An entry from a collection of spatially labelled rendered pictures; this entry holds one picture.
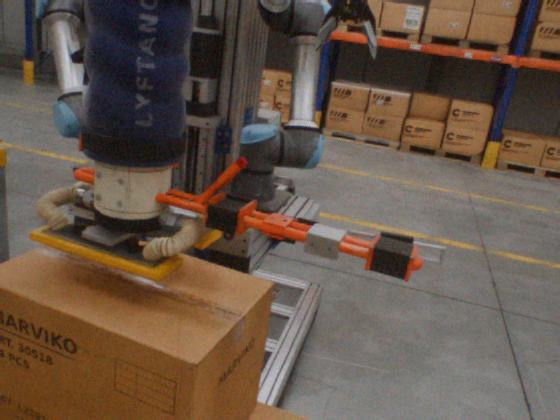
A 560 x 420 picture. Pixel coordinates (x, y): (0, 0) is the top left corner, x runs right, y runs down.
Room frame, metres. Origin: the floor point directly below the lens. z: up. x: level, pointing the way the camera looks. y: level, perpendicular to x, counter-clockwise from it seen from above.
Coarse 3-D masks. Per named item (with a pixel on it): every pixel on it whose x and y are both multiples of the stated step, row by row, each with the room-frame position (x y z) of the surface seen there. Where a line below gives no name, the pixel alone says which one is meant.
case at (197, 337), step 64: (64, 256) 1.17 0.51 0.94; (0, 320) 0.99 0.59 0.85; (64, 320) 0.93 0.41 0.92; (128, 320) 0.93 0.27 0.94; (192, 320) 0.96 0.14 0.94; (256, 320) 1.09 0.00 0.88; (0, 384) 1.00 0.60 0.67; (64, 384) 0.93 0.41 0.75; (128, 384) 0.87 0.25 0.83; (192, 384) 0.82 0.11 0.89; (256, 384) 1.16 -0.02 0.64
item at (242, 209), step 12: (216, 204) 1.02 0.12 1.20; (228, 204) 1.03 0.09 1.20; (240, 204) 1.04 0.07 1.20; (252, 204) 1.03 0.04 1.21; (216, 216) 0.99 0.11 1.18; (228, 216) 0.98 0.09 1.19; (240, 216) 0.98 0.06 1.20; (216, 228) 0.98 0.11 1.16; (228, 228) 0.98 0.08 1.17; (240, 228) 0.98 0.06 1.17
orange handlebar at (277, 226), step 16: (80, 176) 1.12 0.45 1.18; (176, 192) 1.09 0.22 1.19; (192, 208) 1.02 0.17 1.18; (256, 224) 0.98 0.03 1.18; (272, 224) 0.96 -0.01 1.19; (288, 224) 0.98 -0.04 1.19; (304, 224) 0.99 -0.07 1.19; (304, 240) 0.94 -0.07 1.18; (352, 240) 0.95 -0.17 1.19; (416, 256) 0.91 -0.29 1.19
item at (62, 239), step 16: (48, 224) 1.08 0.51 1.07; (80, 224) 1.04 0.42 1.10; (48, 240) 1.01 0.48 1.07; (64, 240) 1.01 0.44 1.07; (80, 240) 1.01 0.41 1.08; (128, 240) 0.99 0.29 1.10; (80, 256) 0.98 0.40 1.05; (96, 256) 0.97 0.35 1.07; (112, 256) 0.96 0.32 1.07; (128, 256) 0.97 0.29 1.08; (176, 256) 1.01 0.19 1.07; (144, 272) 0.93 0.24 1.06; (160, 272) 0.93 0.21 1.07
